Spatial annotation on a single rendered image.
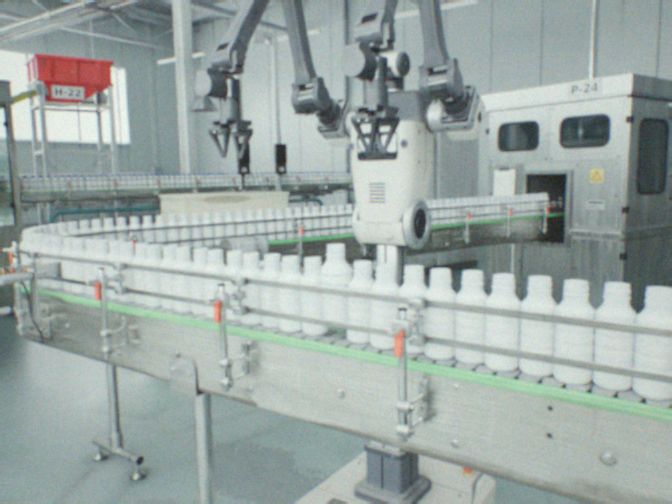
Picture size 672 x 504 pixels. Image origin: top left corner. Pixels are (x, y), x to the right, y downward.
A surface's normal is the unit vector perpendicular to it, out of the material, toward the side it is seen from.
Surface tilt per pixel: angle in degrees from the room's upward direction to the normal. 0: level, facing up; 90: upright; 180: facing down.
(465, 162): 90
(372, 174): 90
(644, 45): 90
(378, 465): 90
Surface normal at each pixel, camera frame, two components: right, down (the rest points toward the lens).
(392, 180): -0.57, 0.12
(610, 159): -0.80, 0.09
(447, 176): 0.60, 0.10
